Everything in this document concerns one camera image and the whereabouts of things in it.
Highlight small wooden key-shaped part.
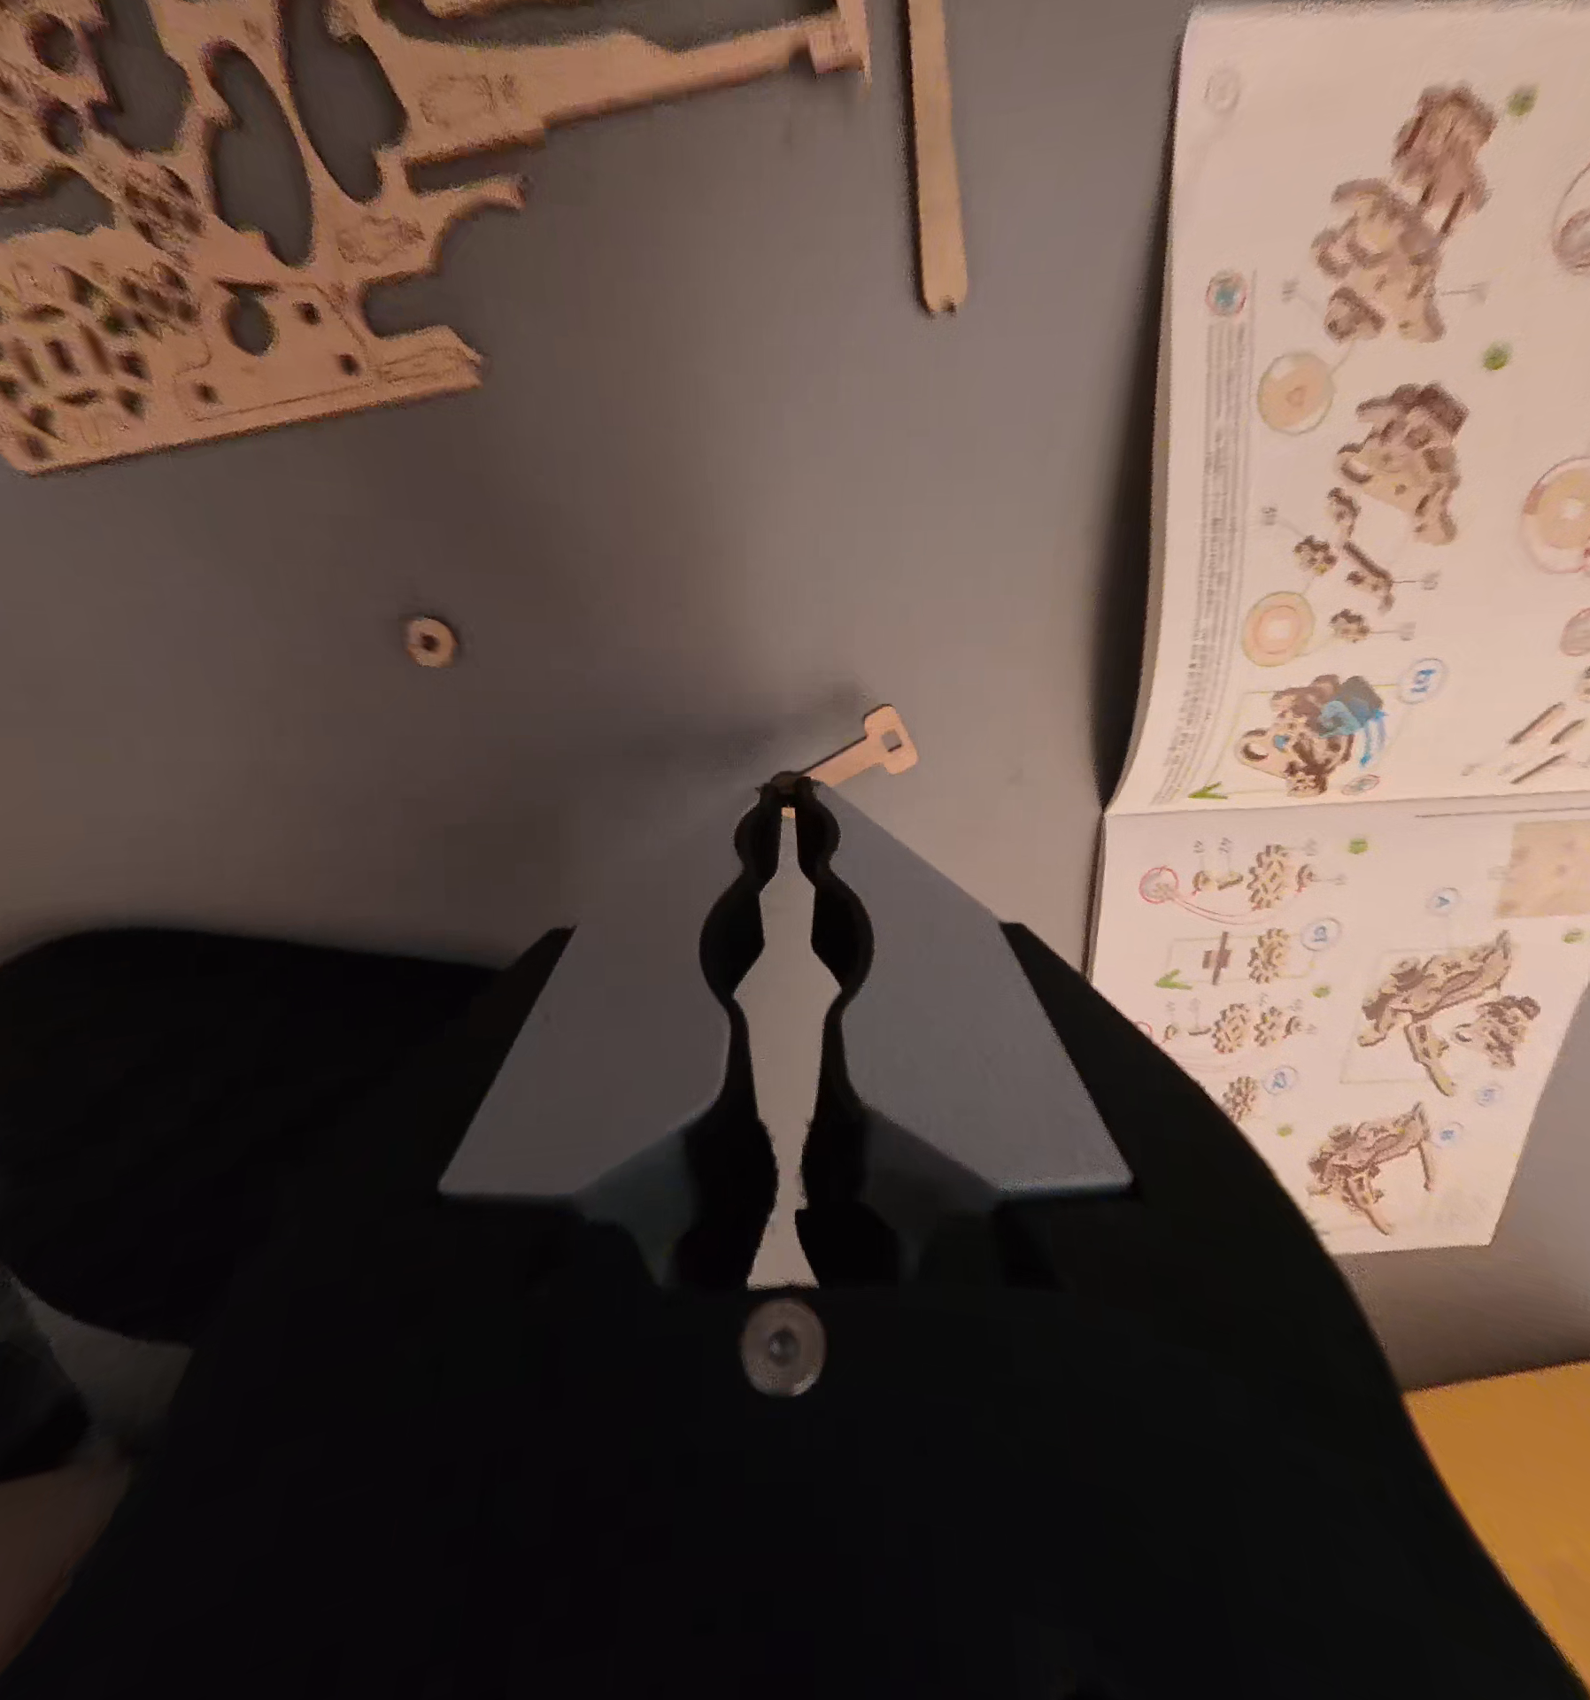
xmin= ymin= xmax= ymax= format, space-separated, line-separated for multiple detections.
xmin=766 ymin=705 xmax=921 ymax=815

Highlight open instruction booklet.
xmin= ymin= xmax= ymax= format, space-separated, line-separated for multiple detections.
xmin=1085 ymin=0 xmax=1590 ymax=1257

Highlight black quilted cushion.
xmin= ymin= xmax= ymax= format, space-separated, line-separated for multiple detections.
xmin=0 ymin=925 xmax=571 ymax=1343

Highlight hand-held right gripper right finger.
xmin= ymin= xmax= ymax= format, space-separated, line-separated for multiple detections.
xmin=796 ymin=784 xmax=1132 ymax=1212

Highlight laser-cut wooden parts sheet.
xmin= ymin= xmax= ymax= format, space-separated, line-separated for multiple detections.
xmin=0 ymin=0 xmax=873 ymax=475

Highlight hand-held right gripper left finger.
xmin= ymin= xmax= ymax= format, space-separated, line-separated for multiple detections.
xmin=441 ymin=784 xmax=779 ymax=1216

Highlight thin wooden strip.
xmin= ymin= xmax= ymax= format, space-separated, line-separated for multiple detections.
xmin=904 ymin=0 xmax=971 ymax=316

